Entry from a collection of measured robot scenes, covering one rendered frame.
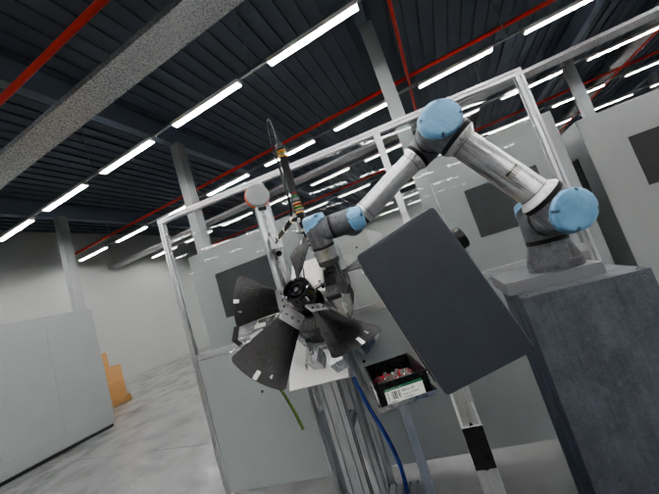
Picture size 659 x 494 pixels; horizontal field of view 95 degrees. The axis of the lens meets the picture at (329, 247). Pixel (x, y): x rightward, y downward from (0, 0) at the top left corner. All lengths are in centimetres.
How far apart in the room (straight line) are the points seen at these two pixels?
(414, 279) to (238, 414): 216
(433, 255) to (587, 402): 83
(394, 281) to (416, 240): 5
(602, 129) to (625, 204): 85
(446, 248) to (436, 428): 184
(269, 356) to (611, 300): 104
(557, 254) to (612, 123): 364
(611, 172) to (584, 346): 361
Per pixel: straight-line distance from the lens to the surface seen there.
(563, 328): 106
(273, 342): 121
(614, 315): 109
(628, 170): 462
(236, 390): 239
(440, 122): 96
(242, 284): 143
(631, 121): 475
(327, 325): 110
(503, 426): 218
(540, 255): 113
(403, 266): 36
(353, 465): 155
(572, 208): 99
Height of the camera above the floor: 121
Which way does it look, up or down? 6 degrees up
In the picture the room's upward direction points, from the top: 18 degrees counter-clockwise
